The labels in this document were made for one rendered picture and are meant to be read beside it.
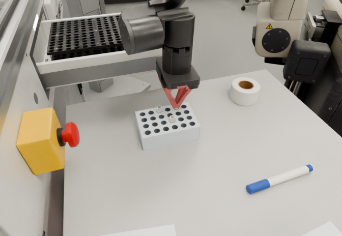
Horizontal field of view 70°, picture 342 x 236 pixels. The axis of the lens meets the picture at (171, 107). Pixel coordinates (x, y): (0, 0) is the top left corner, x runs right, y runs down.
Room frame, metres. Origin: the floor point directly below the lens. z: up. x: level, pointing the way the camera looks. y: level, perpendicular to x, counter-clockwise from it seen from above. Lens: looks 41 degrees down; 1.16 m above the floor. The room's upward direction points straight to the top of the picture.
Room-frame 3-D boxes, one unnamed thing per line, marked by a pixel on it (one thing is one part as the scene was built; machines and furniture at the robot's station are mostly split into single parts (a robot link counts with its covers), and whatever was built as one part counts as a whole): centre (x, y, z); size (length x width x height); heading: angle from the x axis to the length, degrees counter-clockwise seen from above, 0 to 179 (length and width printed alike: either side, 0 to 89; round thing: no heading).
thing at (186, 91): (0.43, -0.01, 0.85); 0.07 x 0.07 x 0.09; 15
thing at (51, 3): (0.86, 0.40, 0.87); 0.29 x 0.02 x 0.11; 17
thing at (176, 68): (0.42, -0.01, 0.92); 0.10 x 0.07 x 0.07; 15
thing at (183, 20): (0.42, -0.01, 0.98); 0.07 x 0.06 x 0.07; 116
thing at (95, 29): (0.60, 0.19, 0.87); 0.22 x 0.18 x 0.06; 107
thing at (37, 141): (0.25, 0.19, 0.88); 0.07 x 0.05 x 0.07; 17
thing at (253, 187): (0.25, -0.20, 0.77); 0.14 x 0.02 x 0.02; 110
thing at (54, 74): (0.60, 0.20, 0.86); 0.40 x 0.26 x 0.06; 107
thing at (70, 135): (0.26, 0.16, 0.88); 0.04 x 0.03 x 0.04; 17
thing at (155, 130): (0.38, 0.01, 0.78); 0.12 x 0.08 x 0.04; 106
